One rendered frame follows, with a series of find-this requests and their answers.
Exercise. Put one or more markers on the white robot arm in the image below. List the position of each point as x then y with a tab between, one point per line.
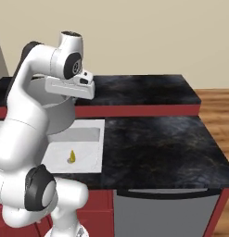
23	135

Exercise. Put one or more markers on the red base cabinet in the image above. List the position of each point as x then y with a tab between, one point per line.
99	213

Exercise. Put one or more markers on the grey tall appliance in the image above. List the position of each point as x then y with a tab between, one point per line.
0	61

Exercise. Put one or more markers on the red cabinet end panel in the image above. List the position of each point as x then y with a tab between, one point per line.
219	213

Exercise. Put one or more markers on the small yellow cone-shaped object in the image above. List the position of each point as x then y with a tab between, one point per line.
71	157

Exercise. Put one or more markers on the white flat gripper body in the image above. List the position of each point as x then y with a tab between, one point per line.
68	87

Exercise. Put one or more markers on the large grey metal pot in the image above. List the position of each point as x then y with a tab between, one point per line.
61	118

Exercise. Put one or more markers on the white sink basin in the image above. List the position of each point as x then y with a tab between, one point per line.
85	145

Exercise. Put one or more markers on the red raised counter panel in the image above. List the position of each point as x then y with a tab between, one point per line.
137	110

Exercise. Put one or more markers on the grey dishwasher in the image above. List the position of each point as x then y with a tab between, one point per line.
162	217

